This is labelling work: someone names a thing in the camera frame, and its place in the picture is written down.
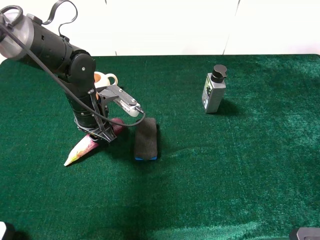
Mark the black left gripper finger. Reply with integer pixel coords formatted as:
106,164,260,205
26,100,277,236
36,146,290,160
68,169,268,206
98,127,117,143

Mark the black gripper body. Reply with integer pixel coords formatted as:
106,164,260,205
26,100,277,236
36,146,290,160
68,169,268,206
65,86,110,134

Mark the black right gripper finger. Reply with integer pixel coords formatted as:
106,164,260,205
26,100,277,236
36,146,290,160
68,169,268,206
88,133,100,143

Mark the purple eggplant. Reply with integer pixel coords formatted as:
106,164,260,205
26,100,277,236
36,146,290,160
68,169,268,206
64,118,125,167

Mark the dark object bottom right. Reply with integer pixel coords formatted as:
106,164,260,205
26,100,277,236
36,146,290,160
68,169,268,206
289,227,320,240

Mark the cream ceramic teapot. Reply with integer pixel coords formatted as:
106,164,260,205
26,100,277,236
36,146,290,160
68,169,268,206
94,71,118,89

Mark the black blue whiteboard eraser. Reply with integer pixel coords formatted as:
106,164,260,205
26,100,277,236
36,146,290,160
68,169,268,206
134,117,158,161

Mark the grey pump dispenser bottle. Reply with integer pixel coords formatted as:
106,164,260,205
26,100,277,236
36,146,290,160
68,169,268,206
201,64,227,114

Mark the green velvet table cloth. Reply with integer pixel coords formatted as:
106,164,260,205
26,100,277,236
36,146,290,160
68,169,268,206
0,54,320,240

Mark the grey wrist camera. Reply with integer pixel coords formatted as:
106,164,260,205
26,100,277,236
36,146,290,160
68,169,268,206
97,85,145,117

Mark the black cable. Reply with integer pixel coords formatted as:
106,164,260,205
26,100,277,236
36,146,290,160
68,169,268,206
0,0,146,128

